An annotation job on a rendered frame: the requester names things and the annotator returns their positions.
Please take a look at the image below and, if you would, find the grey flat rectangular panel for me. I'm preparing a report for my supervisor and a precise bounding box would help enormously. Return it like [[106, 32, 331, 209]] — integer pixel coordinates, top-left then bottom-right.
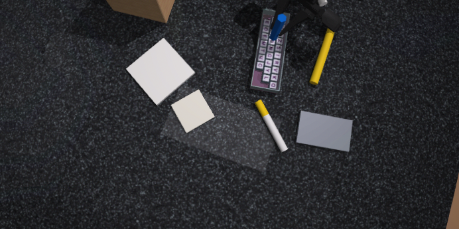
[[296, 111, 352, 152]]

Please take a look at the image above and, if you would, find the blue stylus with grey tip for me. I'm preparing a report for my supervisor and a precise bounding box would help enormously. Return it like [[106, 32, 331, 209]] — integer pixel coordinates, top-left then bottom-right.
[[269, 14, 286, 41]]

